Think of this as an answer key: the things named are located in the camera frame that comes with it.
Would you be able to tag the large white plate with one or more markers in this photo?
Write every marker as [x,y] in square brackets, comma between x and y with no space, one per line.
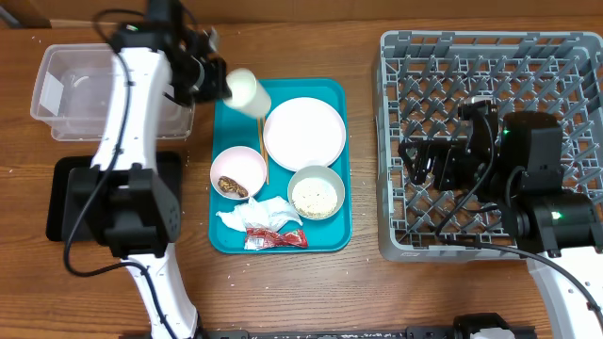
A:
[304,132]

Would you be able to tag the clear plastic bin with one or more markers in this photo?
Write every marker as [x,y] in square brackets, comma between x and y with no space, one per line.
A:
[73,90]

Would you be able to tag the white rice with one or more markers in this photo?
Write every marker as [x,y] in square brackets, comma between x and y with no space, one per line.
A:
[314,198]

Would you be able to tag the wooden chopstick left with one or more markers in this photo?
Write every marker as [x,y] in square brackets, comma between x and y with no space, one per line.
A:
[260,136]

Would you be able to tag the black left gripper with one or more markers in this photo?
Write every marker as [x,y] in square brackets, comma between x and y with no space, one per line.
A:
[217,87]

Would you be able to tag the grey dishwasher rack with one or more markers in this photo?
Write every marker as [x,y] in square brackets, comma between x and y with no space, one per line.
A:
[421,79]

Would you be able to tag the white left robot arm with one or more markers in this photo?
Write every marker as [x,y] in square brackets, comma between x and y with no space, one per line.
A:
[120,196]

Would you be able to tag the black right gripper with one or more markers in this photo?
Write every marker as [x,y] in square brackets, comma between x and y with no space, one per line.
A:
[446,153]

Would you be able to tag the pink bowl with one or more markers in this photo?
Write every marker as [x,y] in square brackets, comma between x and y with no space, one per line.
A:
[243,164]

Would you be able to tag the brown food scrap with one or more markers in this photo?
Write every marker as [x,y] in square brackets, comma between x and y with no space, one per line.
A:
[231,188]

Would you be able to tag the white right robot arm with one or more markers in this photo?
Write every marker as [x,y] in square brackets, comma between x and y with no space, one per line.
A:
[515,162]

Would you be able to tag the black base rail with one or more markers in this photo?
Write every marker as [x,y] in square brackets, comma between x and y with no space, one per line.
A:
[483,325]

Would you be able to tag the white plastic cup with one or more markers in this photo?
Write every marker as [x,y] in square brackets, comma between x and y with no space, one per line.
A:
[248,96]

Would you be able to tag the teal plastic tray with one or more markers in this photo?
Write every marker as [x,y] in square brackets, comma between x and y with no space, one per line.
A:
[328,235]

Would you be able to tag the red snack wrapper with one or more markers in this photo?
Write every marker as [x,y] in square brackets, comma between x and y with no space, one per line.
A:
[262,239]

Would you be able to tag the black tray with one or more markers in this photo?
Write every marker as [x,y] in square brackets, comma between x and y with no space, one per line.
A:
[59,224]

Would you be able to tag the white napkin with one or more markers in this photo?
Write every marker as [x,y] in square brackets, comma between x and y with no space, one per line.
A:
[272,214]

